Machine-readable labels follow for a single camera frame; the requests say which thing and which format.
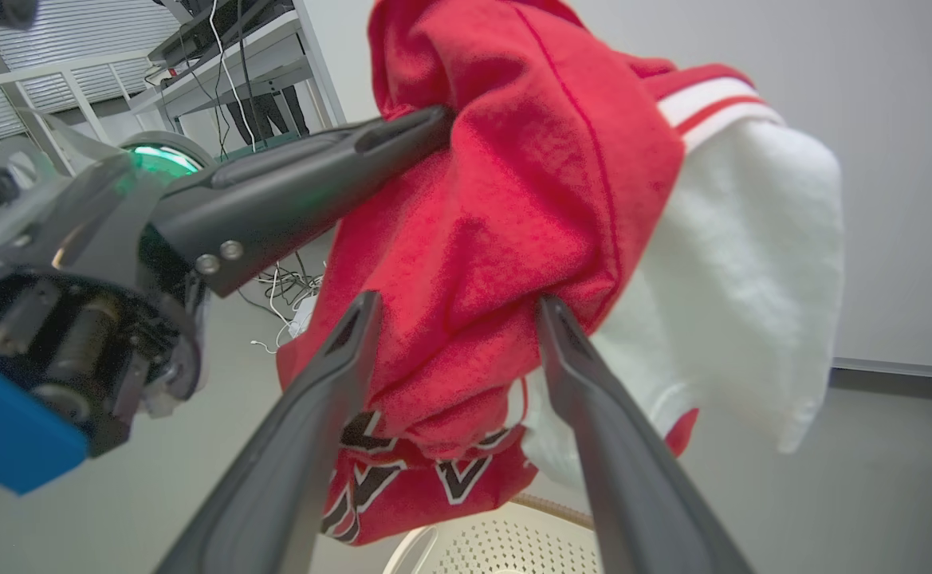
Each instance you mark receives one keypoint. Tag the left gripper grey green band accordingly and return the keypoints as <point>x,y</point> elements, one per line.
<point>75,303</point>

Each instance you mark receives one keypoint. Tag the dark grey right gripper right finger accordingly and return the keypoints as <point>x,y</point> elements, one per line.
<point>633,478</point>

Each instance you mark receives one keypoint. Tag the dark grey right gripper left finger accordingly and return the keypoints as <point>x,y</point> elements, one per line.
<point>290,462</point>

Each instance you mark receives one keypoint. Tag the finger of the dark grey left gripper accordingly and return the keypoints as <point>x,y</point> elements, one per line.
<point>290,191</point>

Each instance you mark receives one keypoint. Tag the red and white varsity jacket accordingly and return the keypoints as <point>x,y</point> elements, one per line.
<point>529,199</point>

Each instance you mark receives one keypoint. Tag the person legs dark trousers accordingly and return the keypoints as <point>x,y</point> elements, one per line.
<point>262,112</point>

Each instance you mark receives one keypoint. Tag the white power adapter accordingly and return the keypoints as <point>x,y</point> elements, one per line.
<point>304,317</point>

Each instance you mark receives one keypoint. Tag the grey metal shelf rack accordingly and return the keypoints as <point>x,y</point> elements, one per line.
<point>274,48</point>

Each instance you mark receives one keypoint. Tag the black equipment on shelf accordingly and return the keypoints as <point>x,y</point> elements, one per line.
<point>202,32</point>

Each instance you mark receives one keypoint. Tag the white metal railing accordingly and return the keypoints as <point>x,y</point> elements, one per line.
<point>59,68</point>

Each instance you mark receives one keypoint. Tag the white window blind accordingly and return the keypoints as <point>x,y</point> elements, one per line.
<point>91,28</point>

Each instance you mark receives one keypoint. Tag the blue camera box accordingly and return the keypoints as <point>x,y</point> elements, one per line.
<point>3,430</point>

